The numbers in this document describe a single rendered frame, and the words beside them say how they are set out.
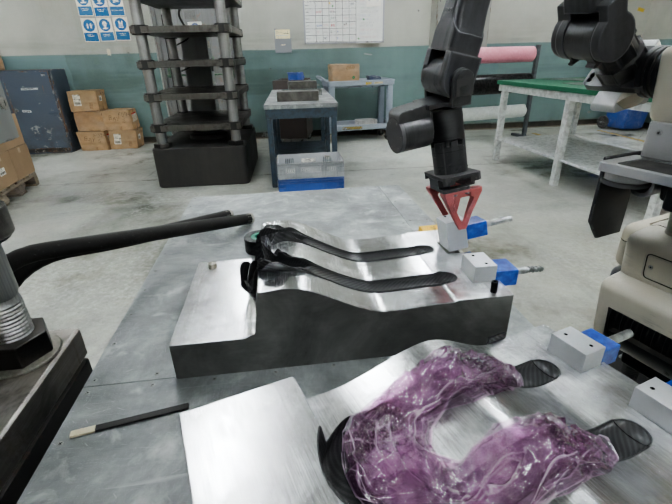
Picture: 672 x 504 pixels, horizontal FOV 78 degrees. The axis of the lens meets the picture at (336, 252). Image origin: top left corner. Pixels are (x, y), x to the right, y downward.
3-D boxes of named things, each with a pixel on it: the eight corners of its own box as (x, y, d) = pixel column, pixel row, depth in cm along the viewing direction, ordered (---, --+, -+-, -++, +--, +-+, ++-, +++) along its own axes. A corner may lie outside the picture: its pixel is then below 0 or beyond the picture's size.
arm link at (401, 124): (476, 66, 62) (443, 61, 69) (407, 80, 59) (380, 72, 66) (470, 145, 68) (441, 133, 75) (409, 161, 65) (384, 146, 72)
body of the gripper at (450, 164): (444, 190, 68) (439, 144, 66) (424, 181, 78) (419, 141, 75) (482, 182, 69) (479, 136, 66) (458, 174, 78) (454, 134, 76)
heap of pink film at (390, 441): (500, 359, 54) (510, 307, 50) (642, 471, 39) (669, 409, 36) (314, 431, 44) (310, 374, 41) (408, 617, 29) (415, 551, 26)
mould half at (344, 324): (444, 268, 89) (450, 208, 83) (505, 343, 66) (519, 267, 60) (203, 288, 83) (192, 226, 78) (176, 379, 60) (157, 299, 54)
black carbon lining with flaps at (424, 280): (428, 253, 80) (432, 206, 76) (462, 296, 65) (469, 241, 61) (244, 268, 76) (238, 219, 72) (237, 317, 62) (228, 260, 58)
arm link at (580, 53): (640, 37, 72) (612, 35, 77) (619, -6, 67) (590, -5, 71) (603, 83, 74) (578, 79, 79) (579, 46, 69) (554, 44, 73)
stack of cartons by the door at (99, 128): (146, 144, 655) (134, 87, 620) (139, 148, 626) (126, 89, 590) (90, 146, 649) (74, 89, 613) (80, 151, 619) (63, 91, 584)
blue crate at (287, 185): (340, 187, 421) (339, 165, 411) (345, 200, 383) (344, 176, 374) (279, 190, 416) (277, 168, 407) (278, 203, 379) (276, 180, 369)
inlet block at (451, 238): (505, 228, 80) (503, 201, 78) (519, 235, 75) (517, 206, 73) (439, 244, 79) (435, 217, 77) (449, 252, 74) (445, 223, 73)
